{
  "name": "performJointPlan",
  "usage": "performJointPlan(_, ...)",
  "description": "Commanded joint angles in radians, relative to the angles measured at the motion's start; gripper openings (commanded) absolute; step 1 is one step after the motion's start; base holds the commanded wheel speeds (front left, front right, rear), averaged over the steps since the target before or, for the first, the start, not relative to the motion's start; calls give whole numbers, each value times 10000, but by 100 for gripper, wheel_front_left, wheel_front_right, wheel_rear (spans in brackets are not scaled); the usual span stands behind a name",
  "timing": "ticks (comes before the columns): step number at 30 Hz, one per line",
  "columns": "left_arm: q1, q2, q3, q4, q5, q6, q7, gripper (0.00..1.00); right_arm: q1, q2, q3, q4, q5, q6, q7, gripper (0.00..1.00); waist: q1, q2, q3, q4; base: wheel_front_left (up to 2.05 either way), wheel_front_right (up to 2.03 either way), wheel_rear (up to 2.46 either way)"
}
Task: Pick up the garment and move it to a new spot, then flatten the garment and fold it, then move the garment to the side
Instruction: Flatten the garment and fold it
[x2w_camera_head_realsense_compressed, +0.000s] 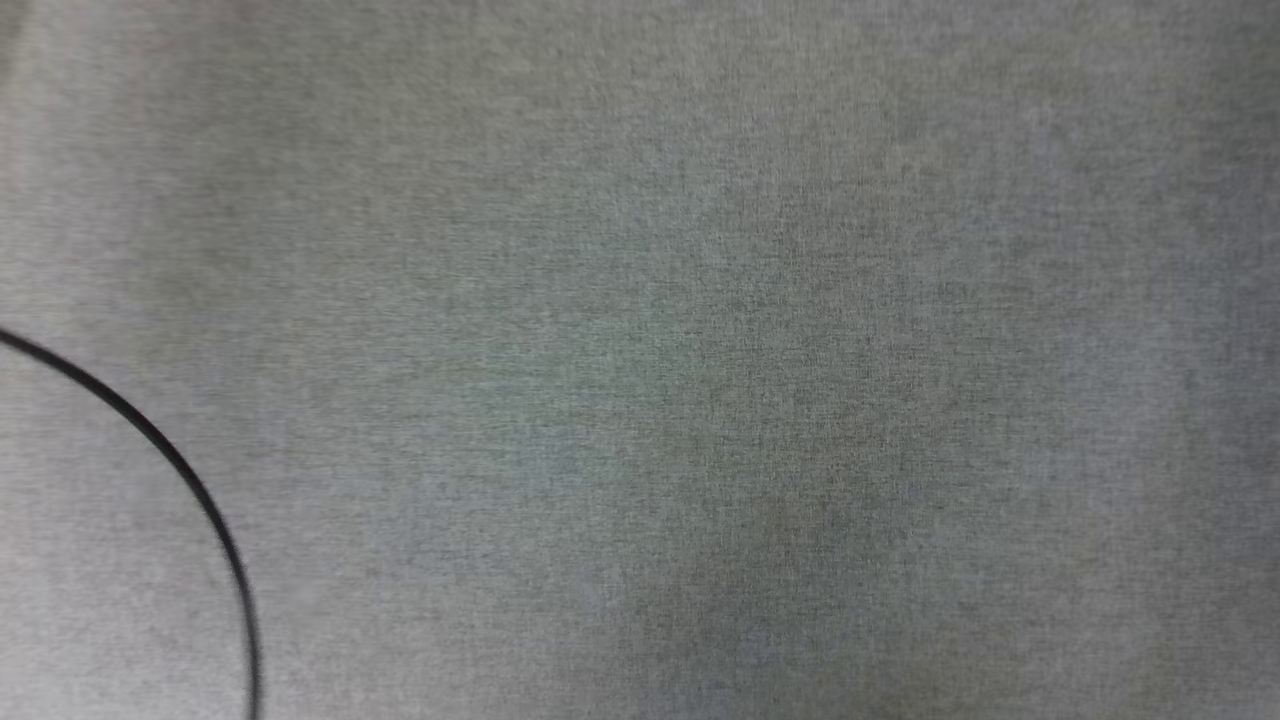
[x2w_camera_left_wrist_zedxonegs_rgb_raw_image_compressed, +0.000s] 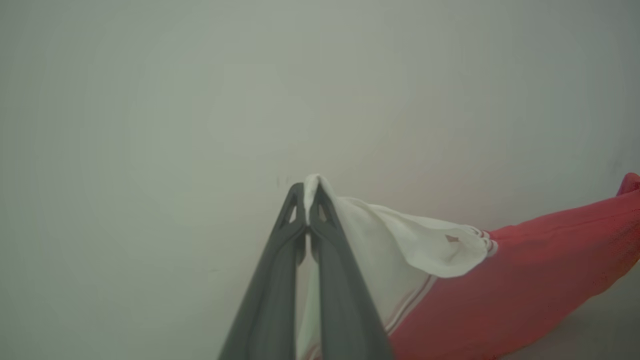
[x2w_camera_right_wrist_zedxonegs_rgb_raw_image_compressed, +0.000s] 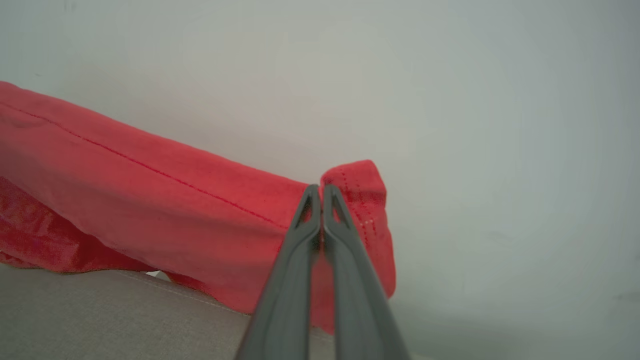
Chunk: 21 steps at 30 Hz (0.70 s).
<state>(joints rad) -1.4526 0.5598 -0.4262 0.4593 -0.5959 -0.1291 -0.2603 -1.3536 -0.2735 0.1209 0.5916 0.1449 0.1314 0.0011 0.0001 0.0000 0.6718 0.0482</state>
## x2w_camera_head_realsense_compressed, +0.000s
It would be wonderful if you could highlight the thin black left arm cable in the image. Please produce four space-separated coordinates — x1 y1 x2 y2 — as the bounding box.
0 328 264 720

